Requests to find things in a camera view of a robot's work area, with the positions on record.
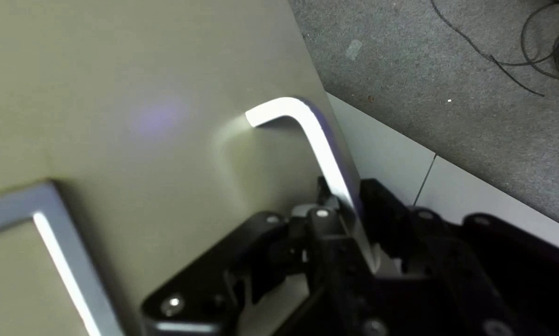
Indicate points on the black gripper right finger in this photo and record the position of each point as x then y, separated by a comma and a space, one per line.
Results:
491, 271

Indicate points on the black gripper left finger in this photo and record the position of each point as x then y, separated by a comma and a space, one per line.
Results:
211, 295

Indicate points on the beige bottom drawer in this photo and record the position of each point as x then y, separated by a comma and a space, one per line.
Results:
136, 109

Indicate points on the chrome drawer handle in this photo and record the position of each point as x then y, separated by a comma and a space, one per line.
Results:
334, 163

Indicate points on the metal label holder frame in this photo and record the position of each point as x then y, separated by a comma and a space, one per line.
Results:
44, 206

